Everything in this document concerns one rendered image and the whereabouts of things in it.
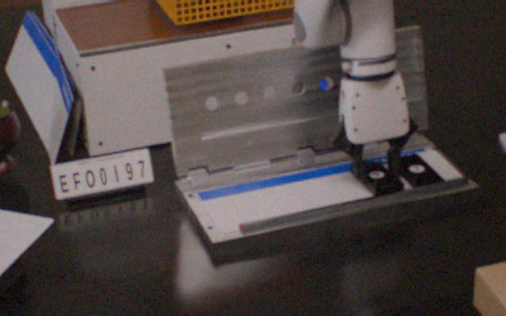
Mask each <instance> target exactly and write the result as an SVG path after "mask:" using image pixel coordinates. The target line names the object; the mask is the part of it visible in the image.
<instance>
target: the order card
mask: <svg viewBox="0 0 506 316"><path fill-rule="evenodd" d="M51 171H52V177H53V182H54V188H55V192H56V198H57V199H58V200H59V199H63V198H69V197H74V196H79V195H84V194H88V193H94V192H99V191H104V190H108V189H119V188H124V187H128V186H133V185H138V184H144V183H148V182H153V174H152V169H151V164H150V158H149V152H148V149H138V150H132V151H127V152H122V153H117V154H112V155H106V156H102V157H96V158H91V159H85V160H81V161H76V162H70V163H65V164H60V165H55V166H51Z"/></svg>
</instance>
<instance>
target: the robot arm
mask: <svg viewBox="0 0 506 316"><path fill-rule="evenodd" d="M293 29H294V34H295V37H296V39H297V41H298V42H299V43H300V45H302V46H303V47H305V48H312V49H315V48H325V47H335V46H340V48H341V57H342V62H341V65H342V68H343V70H344V71H347V72H348V73H346V77H343V78H342V83H341V91H340V124H339V126H338V128H337V129H336V130H335V132H334V133H333V136H332V138H331V140H330V143H331V144H332V145H333V146H334V147H336V148H338V149H341V150H342V151H344V152H345V153H346V154H348V155H349V156H350V157H351V158H352V165H353V175H354V179H355V180H356V181H357V182H359V183H360V184H362V185H365V184H367V175H366V162H365V160H363V159H362V153H363V149H364V144H365V143H371V142H375V141H381V140H386V139H387V141H388V144H389V147H390V148H389V149H387V165H388V169H389V170H390V171H391V172H392V173H393V174H394V175H395V176H396V177H397V178H398V177H399V176H400V175H399V170H401V160H400V152H402V151H403V147H404V146H405V145H406V143H407V142H408V141H409V139H410V137H411V136H412V135H413V134H414V133H415V132H416V131H417V130H418V125H417V124H416V123H415V122H414V121H413V120H412V119H411V117H410V116H409V115H408V108H407V102H406V96H405V92H404V87H403V84H402V80H401V76H400V73H399V72H397V71H395V70H394V69H396V68H397V67H398V66H397V50H396V36H395V22H394V7H393V0H295V5H294V12H293ZM343 137H345V138H349V140H350V141H351V143H350V146H349V145H347V144H345V143H344V142H343V141H342V139H343Z"/></svg>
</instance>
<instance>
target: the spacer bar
mask: <svg viewBox="0 0 506 316"><path fill-rule="evenodd" d="M418 154H419V155H420V156H421V157H422V158H423V159H424V160H425V161H426V162H427V163H428V164H429V165H430V166H431V167H432V168H433V169H435V170H436V171H437V172H438V173H439V174H440V176H441V177H442V178H443V179H444V181H449V180H454V179H458V178H463V176H462V175H461V174H460V173H459V172H458V171H457V170H456V169H454V168H453V167H452V166H451V165H450V164H449V163H448V162H447V161H445V160H444V159H443V158H442V157H441V156H440V154H439V153H438V152H437V151H436V150H435V149H434V150H429V151H424V152H419V153H418Z"/></svg>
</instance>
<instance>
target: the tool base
mask: <svg viewBox="0 0 506 316"><path fill-rule="evenodd" d="M423 135H426V131H425V130H422V131H418V132H415V133H414V134H413V135H412V136H411V137H410V139H409V141H408V142H407V143H406V145H405V146H404V147H403V151H407V150H412V149H426V150H427V151H429V150H433V148H435V147H434V144H433V143H432V142H429V141H428V140H427V139H426V138H425V137H424V136H423ZM376 142H377V145H376V147H374V148H369V149H363V153H362V159H363V160H364V159H369V158H374V157H378V156H383V155H387V149H389V148H390V147H389V144H388V141H387V139H386V140H381V141H376ZM349 162H352V158H351V157H350V156H349V155H348V154H346V153H345V152H344V153H343V152H342V150H341V149H338V148H333V149H323V150H318V151H313V150H312V149H311V148H310V149H299V150H297V154H294V155H293V156H289V157H284V158H279V159H273V160H270V163H271V166H270V168H266V169H256V170H251V171H246V172H241V173H236V174H235V173H234V168H230V169H219V170H214V171H210V172H207V171H206V169H195V170H189V175H188V176H185V177H180V178H179V181H175V192H176V193H177V195H178V197H179V198H180V200H181V202H182V203H183V205H184V207H185V208H186V209H187V211H188V212H189V216H190V217H191V219H192V221H193V222H194V224H195V226H196V227H197V229H198V230H199V231H200V233H201V235H202V236H203V238H204V240H205V242H206V243H207V245H208V247H209V250H210V251H211V252H212V254H213V255H218V254H222V253H227V252H231V251H235V250H245V249H249V248H253V247H258V246H262V245H267V244H271V243H276V242H280V241H285V240H290V239H293V238H298V237H303V236H307V235H312V234H316V233H321V232H325V231H330V230H338V229H343V228H348V227H352V226H356V225H361V224H366V223H370V222H375V221H379V220H383V219H388V218H393V217H396V216H401V215H406V214H410V213H415V212H419V211H424V210H433V209H438V208H441V207H446V206H451V205H455V204H460V203H464V202H469V201H473V200H478V199H479V195H480V187H479V186H478V185H477V184H476V183H475V182H474V183H473V182H472V181H471V180H470V179H469V178H468V177H467V176H466V175H465V176H466V177H467V178H468V184H464V185H461V186H456V187H451V188H446V189H441V190H433V191H428V192H423V193H418V194H415V195H410V196H405V197H400V198H396V199H392V200H387V201H382V202H377V203H373V204H369V205H364V206H359V207H354V208H350V209H346V210H336V211H332V212H327V213H323V214H318V215H313V216H309V217H304V218H299V219H295V220H291V221H286V222H281V223H276V224H272V225H268V226H263V227H258V228H253V229H245V230H241V231H240V229H231V230H227V231H222V232H221V231H219V229H217V227H216V226H215V224H214V222H213V221H212V219H211V218H210V214H209V213H208V211H207V210H206V209H205V207H204V206H203V204H202V203H201V201H200V199H199V198H198V196H197V195H196V193H197V192H199V191H204V190H209V189H218V188H223V187H228V186H232V185H237V184H242V183H248V182H252V181H257V180H262V179H267V178H271V177H276V176H281V175H286V174H291V173H295V172H300V171H306V170H311V169H320V168H325V167H330V166H334V165H339V164H344V163H349ZM189 194H192V195H193V196H192V197H189V196H188V195H189ZM208 227H212V229H208Z"/></svg>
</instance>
